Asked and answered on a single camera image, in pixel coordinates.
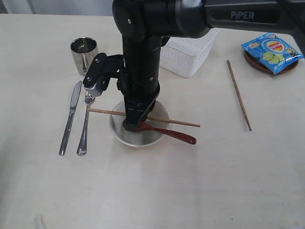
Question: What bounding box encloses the white plastic perforated basket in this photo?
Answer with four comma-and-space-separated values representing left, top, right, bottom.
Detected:
160, 28, 219, 78

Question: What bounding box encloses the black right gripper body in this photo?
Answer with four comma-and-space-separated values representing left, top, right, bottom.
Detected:
122, 36, 162, 107

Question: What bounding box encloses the blue chips bag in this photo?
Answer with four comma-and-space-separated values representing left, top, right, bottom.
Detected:
241, 32, 304, 74

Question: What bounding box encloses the silver metal knife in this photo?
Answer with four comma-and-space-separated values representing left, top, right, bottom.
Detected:
59, 81, 82, 156

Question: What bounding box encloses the wooden chopstick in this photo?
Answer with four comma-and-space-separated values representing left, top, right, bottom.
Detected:
89, 108, 201, 127
226, 60, 252, 131

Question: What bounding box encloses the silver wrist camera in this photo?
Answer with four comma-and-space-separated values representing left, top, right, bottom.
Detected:
83, 53, 128, 97

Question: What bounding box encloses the pale green ceramic bowl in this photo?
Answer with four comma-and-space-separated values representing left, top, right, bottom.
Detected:
109, 101, 169, 147

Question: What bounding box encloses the stainless steel cup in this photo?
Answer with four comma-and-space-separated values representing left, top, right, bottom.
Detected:
70, 37, 98, 76

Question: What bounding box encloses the silver metal fork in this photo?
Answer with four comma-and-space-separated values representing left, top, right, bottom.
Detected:
77, 92, 95, 156

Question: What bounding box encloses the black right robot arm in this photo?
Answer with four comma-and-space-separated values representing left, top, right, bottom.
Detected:
112, 0, 305, 131

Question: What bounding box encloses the white curtain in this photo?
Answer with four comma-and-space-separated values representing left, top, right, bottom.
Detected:
0, 0, 112, 16

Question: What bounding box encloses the dark red wooden spoon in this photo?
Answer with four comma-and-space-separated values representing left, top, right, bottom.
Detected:
122, 120, 197, 145

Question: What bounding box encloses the brown round wooden plate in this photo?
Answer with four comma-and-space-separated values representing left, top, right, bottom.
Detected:
244, 51, 299, 75

